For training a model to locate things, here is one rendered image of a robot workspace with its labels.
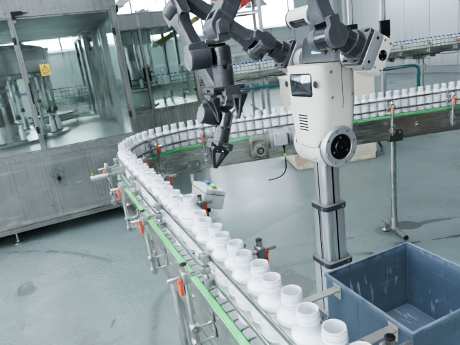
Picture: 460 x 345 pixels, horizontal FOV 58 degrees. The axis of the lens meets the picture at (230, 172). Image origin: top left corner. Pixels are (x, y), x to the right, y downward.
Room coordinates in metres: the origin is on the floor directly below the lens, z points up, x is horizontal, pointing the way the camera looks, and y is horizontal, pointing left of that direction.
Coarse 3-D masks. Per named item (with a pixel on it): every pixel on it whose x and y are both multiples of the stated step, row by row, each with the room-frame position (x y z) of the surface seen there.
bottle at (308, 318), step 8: (304, 304) 0.59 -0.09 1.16; (312, 304) 0.59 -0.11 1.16; (296, 312) 0.58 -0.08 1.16; (304, 312) 0.59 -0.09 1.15; (312, 312) 0.59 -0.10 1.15; (296, 320) 0.58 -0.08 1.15; (304, 320) 0.56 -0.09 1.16; (312, 320) 0.56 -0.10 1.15; (296, 328) 0.58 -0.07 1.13; (304, 328) 0.56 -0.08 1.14; (312, 328) 0.56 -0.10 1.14; (320, 328) 0.57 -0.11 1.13; (296, 336) 0.57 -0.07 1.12; (304, 336) 0.56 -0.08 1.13; (312, 336) 0.56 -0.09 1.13; (320, 336) 0.56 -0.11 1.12; (296, 344) 0.56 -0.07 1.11; (304, 344) 0.55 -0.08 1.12; (312, 344) 0.55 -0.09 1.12
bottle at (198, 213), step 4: (196, 212) 1.09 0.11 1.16; (200, 212) 1.09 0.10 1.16; (204, 212) 1.08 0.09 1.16; (196, 216) 1.06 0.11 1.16; (200, 216) 1.06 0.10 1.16; (204, 216) 1.06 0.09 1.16; (196, 220) 1.06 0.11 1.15; (196, 224) 1.06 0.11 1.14; (192, 228) 1.07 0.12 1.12; (196, 228) 1.05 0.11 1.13; (192, 232) 1.06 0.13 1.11; (196, 232) 1.05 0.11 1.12; (196, 248) 1.06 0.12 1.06; (196, 252) 1.06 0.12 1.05; (196, 256) 1.06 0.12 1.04
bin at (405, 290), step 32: (384, 256) 1.11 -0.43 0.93; (416, 256) 1.11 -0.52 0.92; (352, 288) 1.06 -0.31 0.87; (384, 288) 1.10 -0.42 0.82; (416, 288) 1.11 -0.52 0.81; (448, 288) 1.00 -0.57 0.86; (352, 320) 0.93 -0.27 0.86; (384, 320) 0.82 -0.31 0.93; (416, 320) 1.05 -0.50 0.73; (448, 320) 0.79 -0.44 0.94
